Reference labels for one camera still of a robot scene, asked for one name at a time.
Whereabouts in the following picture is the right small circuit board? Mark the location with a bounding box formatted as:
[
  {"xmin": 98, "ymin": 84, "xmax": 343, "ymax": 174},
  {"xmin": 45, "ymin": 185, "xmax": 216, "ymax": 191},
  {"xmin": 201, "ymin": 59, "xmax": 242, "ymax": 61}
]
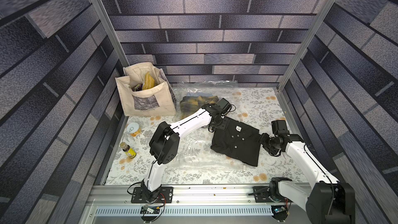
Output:
[{"xmin": 271, "ymin": 206, "xmax": 289, "ymax": 223}]

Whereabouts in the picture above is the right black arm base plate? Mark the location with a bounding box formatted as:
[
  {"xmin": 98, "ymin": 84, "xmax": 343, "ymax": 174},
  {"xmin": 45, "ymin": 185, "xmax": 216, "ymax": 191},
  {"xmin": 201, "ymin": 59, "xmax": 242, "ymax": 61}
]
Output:
[{"xmin": 248, "ymin": 186, "xmax": 291, "ymax": 204}]

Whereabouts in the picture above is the beige canvas tote bag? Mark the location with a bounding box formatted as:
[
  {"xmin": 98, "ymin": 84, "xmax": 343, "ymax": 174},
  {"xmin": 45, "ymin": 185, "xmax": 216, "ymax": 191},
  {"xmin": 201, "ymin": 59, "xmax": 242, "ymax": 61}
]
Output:
[{"xmin": 116, "ymin": 62, "xmax": 177, "ymax": 117}]

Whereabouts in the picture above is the small yellow capped bottle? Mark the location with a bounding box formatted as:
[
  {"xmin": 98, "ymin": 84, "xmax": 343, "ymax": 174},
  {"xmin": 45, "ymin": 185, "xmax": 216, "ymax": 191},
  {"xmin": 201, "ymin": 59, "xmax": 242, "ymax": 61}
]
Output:
[{"xmin": 120, "ymin": 142, "xmax": 136, "ymax": 159}]

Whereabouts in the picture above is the small circuit board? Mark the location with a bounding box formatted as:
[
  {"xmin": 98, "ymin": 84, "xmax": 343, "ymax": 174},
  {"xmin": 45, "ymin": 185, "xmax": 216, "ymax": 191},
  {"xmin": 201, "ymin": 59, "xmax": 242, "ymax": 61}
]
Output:
[
  {"xmin": 140, "ymin": 205, "xmax": 162, "ymax": 216},
  {"xmin": 271, "ymin": 206, "xmax": 289, "ymax": 223}
]

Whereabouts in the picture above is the black tray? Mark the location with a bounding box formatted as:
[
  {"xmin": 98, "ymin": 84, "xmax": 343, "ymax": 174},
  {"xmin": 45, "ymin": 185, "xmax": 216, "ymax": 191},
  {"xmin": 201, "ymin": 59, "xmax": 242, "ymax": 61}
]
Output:
[{"xmin": 210, "ymin": 117, "xmax": 261, "ymax": 167}]

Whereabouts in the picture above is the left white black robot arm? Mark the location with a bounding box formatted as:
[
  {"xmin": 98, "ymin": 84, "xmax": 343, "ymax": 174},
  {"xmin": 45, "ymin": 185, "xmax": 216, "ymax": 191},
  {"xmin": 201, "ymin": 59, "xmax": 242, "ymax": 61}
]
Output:
[{"xmin": 141, "ymin": 98, "xmax": 236, "ymax": 200}]

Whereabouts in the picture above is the yellow snack packet in tote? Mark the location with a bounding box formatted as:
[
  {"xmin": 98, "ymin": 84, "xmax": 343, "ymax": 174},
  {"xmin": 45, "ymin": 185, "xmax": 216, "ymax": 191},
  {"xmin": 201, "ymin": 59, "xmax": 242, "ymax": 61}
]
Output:
[{"xmin": 142, "ymin": 72, "xmax": 156, "ymax": 90}]

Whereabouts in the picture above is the left small circuit board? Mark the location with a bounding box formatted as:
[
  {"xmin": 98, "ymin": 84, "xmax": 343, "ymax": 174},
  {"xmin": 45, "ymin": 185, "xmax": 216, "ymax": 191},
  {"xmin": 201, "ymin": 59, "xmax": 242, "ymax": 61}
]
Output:
[{"xmin": 140, "ymin": 205, "xmax": 162, "ymax": 216}]

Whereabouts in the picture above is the floral patterned table cloth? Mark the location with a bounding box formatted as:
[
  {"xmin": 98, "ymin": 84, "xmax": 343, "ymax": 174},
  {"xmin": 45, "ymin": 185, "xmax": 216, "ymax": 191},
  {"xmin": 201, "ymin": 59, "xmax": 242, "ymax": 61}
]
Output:
[{"xmin": 105, "ymin": 85, "xmax": 306, "ymax": 185}]

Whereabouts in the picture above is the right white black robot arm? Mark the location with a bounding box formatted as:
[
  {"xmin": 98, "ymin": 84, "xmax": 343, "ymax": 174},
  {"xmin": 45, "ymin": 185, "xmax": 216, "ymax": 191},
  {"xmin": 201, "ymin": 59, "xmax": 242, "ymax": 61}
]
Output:
[{"xmin": 260, "ymin": 120, "xmax": 355, "ymax": 224}]

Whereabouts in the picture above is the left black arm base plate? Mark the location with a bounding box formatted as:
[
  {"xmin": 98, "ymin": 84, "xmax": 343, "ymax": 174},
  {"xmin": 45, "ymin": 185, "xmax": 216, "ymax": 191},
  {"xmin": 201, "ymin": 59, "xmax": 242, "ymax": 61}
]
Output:
[{"xmin": 131, "ymin": 186, "xmax": 174, "ymax": 204}]

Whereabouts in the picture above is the yellow black plaid shirt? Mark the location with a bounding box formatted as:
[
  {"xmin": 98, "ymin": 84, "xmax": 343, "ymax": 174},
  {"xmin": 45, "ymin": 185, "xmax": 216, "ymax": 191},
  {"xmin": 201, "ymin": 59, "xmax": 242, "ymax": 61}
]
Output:
[{"xmin": 180, "ymin": 96, "xmax": 219, "ymax": 119}]

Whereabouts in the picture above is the aluminium front rail frame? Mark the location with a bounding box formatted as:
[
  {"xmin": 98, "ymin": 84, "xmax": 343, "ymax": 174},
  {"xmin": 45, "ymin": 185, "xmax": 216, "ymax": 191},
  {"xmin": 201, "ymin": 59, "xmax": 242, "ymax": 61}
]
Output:
[{"xmin": 81, "ymin": 183, "xmax": 310, "ymax": 224}]

